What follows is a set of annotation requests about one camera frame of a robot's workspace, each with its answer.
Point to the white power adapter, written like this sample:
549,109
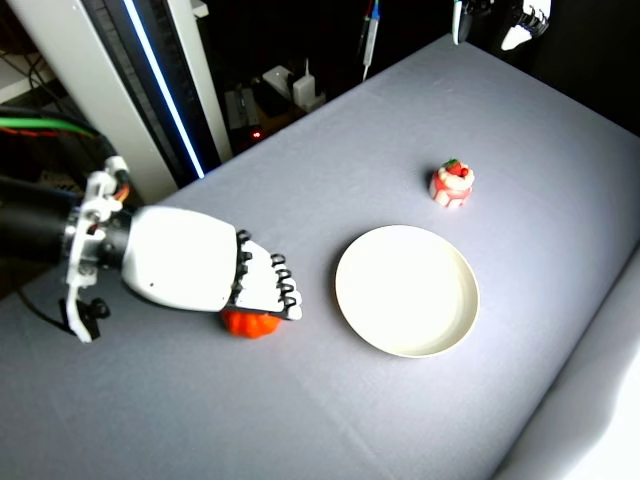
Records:
305,90

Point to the orange toy pumpkin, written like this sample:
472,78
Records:
250,325

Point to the white column with blue light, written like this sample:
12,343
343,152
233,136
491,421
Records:
75,75

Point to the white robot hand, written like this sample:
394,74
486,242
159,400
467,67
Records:
530,20
180,255

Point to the cream round plate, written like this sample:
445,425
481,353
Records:
405,290

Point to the white plug block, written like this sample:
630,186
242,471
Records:
277,80

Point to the black box with red light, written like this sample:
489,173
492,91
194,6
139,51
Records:
242,110

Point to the strawberry cupcake toy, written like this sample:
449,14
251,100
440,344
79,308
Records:
452,190

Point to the white shelf board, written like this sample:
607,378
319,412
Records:
15,80

